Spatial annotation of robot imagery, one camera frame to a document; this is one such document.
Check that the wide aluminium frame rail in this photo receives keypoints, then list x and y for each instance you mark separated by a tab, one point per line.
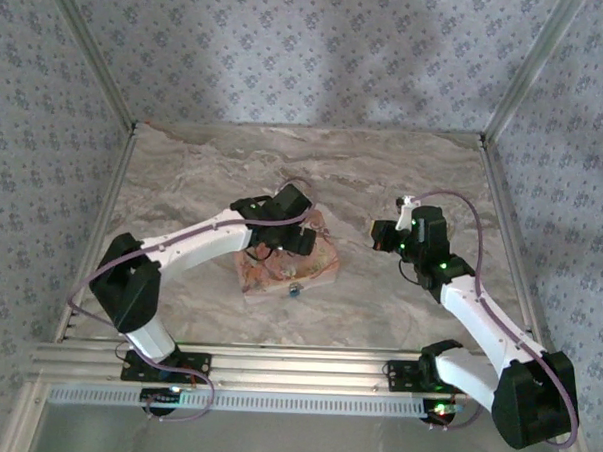
285	368

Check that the teal padlock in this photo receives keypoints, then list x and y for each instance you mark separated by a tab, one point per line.
294	290

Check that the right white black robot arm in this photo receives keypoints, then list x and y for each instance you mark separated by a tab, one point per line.
478	314

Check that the aluminium frame side rail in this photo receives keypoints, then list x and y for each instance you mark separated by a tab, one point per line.
511	235
101	217

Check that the aluminium frame corner post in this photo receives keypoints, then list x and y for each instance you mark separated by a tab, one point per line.
533	66
89	46

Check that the pink illustrated book box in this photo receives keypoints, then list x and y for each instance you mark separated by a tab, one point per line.
315	261

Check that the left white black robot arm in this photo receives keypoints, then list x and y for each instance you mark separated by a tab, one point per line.
195	246

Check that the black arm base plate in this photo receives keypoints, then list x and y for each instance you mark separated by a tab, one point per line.
402	376
195	364

